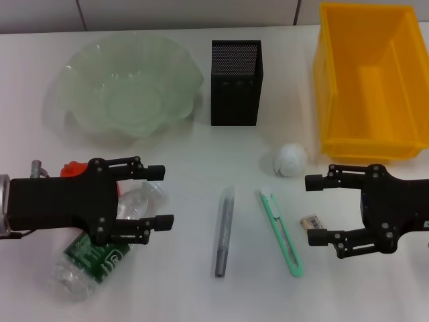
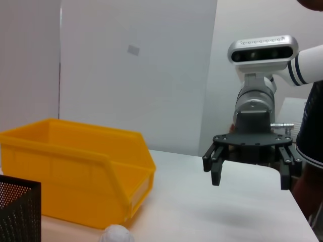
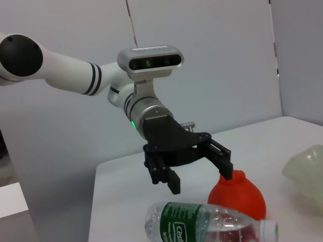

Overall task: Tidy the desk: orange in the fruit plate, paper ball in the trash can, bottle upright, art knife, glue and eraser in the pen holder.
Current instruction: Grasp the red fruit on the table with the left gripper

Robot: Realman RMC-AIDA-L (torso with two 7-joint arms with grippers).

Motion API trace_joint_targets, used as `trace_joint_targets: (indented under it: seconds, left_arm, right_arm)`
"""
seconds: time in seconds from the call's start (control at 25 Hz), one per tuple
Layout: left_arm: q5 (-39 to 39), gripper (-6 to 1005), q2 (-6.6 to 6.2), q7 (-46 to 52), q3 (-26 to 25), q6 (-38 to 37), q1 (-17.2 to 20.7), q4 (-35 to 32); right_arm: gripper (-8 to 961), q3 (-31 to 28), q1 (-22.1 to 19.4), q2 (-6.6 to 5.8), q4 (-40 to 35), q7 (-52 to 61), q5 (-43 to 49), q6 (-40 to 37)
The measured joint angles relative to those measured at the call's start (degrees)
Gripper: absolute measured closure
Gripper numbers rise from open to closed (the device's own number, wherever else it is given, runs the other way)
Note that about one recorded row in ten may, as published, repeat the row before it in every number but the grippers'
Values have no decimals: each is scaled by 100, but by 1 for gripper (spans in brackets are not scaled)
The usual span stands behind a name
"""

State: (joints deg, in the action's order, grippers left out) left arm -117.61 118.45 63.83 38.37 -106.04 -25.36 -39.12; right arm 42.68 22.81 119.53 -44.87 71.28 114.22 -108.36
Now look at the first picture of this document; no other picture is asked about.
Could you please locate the orange fruit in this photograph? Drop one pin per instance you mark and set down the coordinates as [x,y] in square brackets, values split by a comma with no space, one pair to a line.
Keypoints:
[72,169]

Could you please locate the yellow plastic bin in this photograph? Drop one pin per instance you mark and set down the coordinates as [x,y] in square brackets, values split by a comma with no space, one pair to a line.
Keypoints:
[368,84]

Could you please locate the beige eraser with barcode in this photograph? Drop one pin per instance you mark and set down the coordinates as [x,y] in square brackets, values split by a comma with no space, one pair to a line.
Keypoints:
[311,221]

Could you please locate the green utility knife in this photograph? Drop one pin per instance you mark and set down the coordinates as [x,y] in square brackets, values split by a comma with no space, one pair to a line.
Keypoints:
[279,228]

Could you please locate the black mesh pen holder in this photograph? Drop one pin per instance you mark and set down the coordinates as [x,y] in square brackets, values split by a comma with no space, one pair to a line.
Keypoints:
[234,100]

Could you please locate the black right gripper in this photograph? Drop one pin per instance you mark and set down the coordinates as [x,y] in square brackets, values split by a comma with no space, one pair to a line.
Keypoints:
[395,208]

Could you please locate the clear wavy glass fruit plate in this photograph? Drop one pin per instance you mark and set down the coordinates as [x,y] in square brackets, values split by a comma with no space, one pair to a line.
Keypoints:
[127,90]

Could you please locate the clear green-label water bottle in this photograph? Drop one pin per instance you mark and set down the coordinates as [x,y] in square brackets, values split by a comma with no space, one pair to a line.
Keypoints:
[83,268]

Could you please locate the grey marker pen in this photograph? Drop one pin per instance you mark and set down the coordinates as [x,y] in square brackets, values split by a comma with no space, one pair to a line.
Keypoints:
[224,234]

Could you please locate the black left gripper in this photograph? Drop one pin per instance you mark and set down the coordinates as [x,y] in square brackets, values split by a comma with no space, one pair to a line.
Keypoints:
[60,201]

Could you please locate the white paper ball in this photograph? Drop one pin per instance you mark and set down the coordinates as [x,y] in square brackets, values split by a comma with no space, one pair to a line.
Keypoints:
[291,160]

